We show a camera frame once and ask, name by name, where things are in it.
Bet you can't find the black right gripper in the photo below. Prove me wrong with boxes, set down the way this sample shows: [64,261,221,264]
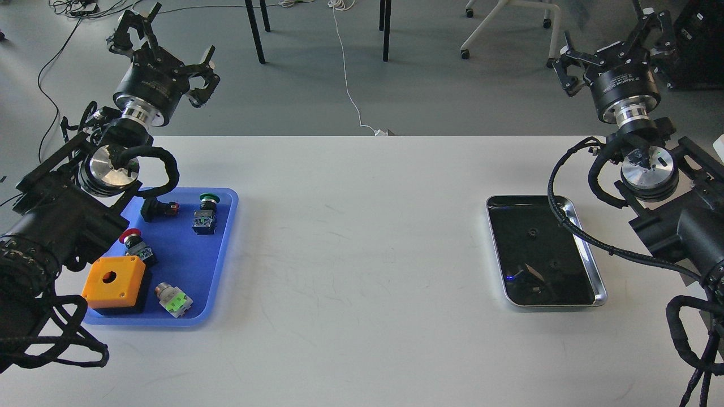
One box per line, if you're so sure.
[551,0,678,124]

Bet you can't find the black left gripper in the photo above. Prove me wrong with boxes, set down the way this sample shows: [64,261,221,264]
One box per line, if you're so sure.
[106,2,221,127]

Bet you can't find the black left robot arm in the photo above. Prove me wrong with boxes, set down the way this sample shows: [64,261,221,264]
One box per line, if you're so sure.
[2,3,220,371]

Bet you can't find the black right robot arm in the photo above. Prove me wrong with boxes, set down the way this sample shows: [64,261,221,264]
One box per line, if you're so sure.
[546,1,723,406]

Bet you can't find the black equipment case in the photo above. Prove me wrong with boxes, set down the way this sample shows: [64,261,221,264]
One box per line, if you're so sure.
[658,1,723,91]

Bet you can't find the black table legs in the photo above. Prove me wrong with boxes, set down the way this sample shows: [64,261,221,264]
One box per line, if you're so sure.
[243,1,391,64]

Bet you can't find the blue plastic tray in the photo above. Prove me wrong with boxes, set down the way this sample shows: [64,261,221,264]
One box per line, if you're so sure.
[84,187,239,327]

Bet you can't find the red mushroom push button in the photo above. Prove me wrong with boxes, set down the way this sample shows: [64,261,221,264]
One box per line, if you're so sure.
[118,228,158,267]

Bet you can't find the orange and black button box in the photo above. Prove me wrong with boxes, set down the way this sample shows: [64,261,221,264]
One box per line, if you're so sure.
[81,256,152,316]

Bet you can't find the silver metal tray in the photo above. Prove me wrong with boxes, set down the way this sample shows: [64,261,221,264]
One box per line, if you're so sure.
[486,195,607,309]

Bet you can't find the silver button green contact block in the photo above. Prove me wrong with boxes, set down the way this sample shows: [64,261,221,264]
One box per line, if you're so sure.
[153,282,193,318]

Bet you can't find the black floor cable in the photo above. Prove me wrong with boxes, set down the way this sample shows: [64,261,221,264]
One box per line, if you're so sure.
[37,0,142,164]

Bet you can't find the black selector switch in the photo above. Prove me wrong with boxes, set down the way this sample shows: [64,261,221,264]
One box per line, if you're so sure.
[140,197,179,223]

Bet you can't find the green push button switch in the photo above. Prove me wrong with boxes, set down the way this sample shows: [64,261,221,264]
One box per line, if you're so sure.
[192,192,221,235]

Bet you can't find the white floor cable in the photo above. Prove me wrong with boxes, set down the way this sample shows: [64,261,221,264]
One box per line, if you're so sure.
[327,0,390,137]

